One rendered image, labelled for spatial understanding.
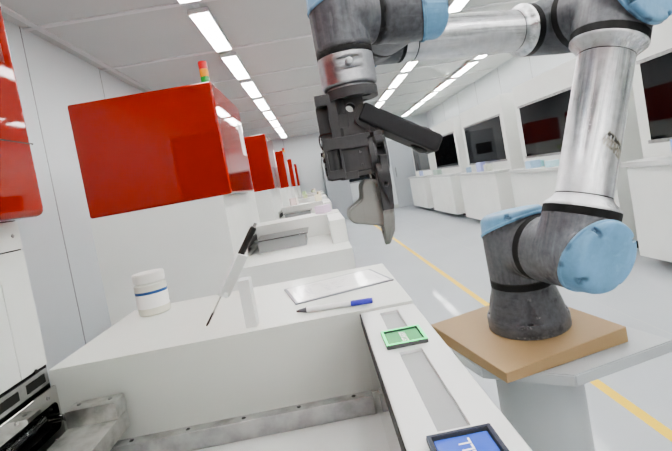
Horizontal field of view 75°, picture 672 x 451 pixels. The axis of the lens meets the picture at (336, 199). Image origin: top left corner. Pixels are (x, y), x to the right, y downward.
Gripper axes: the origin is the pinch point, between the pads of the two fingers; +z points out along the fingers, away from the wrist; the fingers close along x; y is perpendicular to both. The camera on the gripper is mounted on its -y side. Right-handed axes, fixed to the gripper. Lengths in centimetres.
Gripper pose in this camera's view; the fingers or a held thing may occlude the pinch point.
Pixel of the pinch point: (391, 233)
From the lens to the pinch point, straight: 60.2
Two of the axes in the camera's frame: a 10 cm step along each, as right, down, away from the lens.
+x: 0.4, 0.4, -10.0
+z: 1.8, 9.8, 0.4
